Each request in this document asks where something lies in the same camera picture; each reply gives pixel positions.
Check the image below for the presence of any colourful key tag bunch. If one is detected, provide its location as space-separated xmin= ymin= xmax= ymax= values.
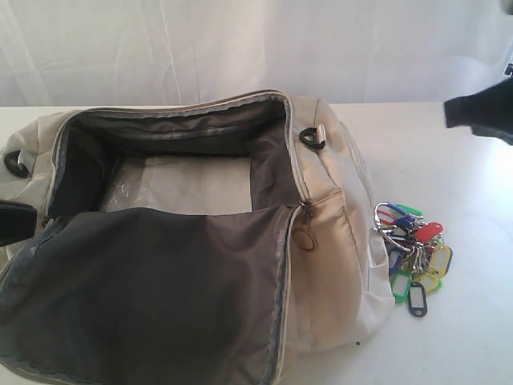
xmin=374 ymin=202 xmax=453 ymax=318

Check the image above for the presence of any beige duffel bag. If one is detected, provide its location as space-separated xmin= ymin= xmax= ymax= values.
xmin=1 ymin=91 xmax=394 ymax=384

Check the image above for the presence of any brass key ring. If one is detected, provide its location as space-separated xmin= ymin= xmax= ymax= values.
xmin=292 ymin=227 xmax=316 ymax=254

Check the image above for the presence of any clear plastic sheet in bag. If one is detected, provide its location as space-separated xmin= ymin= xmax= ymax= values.
xmin=100 ymin=156 xmax=252 ymax=215

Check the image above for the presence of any dark stand at right edge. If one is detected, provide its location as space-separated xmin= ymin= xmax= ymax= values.
xmin=504 ymin=63 xmax=513 ymax=77

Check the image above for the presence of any white backdrop curtain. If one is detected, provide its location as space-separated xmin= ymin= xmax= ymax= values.
xmin=1 ymin=1 xmax=512 ymax=106

